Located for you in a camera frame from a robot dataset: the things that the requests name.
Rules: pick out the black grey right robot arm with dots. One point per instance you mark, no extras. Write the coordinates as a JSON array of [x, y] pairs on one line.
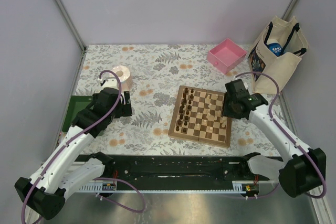
[[301, 168]]

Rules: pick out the pink open box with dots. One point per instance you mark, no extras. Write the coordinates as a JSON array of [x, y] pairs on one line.
[[226, 56]]

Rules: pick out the wooden chess board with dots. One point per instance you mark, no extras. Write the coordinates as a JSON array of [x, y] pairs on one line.
[[196, 117]]

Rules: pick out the blue white bottle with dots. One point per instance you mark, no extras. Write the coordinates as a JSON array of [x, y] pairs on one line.
[[275, 47]]

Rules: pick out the cream canvas tote bag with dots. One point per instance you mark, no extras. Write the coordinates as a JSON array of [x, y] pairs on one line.
[[266, 65]]

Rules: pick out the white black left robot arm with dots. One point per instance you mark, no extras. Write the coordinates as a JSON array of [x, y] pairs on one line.
[[47, 189]]

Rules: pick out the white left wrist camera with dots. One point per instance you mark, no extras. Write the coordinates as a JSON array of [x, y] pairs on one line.
[[108, 82]]

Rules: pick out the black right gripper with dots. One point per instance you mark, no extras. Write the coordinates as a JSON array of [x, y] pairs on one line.
[[226, 112]]

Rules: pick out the green open box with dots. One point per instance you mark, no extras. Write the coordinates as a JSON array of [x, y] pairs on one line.
[[76, 104]]

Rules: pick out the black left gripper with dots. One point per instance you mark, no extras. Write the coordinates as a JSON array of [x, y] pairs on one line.
[[124, 109]]

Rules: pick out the peach toilet paper roll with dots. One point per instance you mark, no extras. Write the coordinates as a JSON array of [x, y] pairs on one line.
[[125, 77]]

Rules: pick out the floral table mat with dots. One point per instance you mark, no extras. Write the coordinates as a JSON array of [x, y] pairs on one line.
[[157, 72]]

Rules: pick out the white chess king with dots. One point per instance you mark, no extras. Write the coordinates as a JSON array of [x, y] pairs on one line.
[[223, 121]]

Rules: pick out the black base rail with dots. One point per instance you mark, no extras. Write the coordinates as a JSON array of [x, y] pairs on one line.
[[176, 172]]

